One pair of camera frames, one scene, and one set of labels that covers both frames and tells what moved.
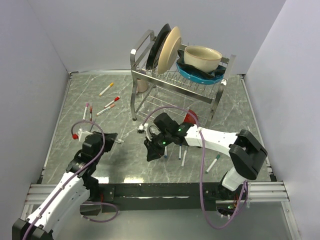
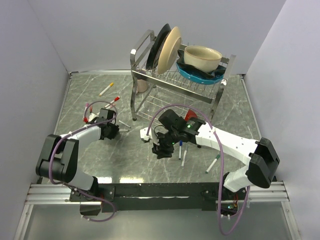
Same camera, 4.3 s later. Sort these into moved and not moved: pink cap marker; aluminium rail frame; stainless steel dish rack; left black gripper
Moved: left black gripper
Not moved: aluminium rail frame; stainless steel dish rack; pink cap marker
